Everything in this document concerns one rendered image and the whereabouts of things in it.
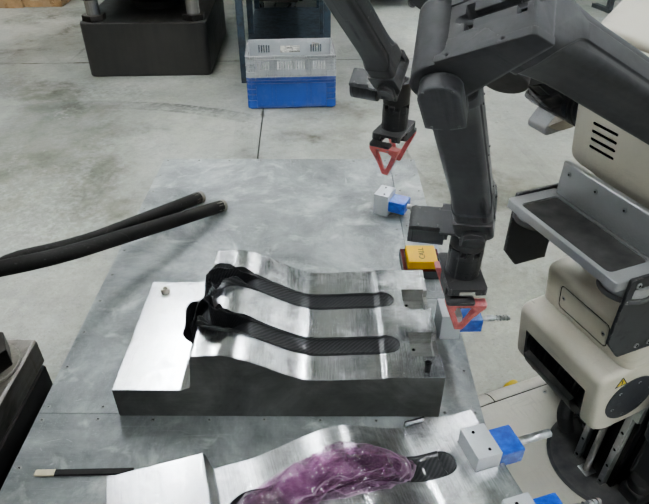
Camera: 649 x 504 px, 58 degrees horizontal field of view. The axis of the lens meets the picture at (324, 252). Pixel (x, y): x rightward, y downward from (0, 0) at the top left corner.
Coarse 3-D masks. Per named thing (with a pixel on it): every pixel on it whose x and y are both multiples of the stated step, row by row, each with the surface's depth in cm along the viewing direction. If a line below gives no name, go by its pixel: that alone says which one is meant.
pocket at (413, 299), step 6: (402, 294) 103; (408, 294) 103; (414, 294) 103; (420, 294) 103; (426, 294) 103; (408, 300) 104; (414, 300) 104; (420, 300) 104; (426, 300) 102; (408, 306) 103; (414, 306) 103; (420, 306) 103; (426, 306) 101
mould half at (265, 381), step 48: (192, 288) 107; (240, 288) 96; (336, 288) 104; (384, 288) 103; (144, 336) 97; (240, 336) 87; (336, 336) 94; (144, 384) 89; (192, 384) 87; (240, 384) 87; (288, 384) 87; (336, 384) 87; (384, 384) 87; (432, 384) 87
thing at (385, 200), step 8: (376, 192) 137; (384, 192) 137; (392, 192) 137; (376, 200) 137; (384, 200) 136; (392, 200) 137; (400, 200) 137; (408, 200) 137; (376, 208) 138; (384, 208) 137; (392, 208) 137; (400, 208) 136; (408, 208) 137
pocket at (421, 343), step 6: (414, 336) 94; (420, 336) 94; (426, 336) 94; (432, 336) 94; (414, 342) 95; (420, 342) 95; (426, 342) 95; (432, 342) 94; (414, 348) 94; (420, 348) 94; (426, 348) 94; (432, 348) 93; (414, 354) 93; (420, 354) 93; (426, 354) 93; (432, 354) 93
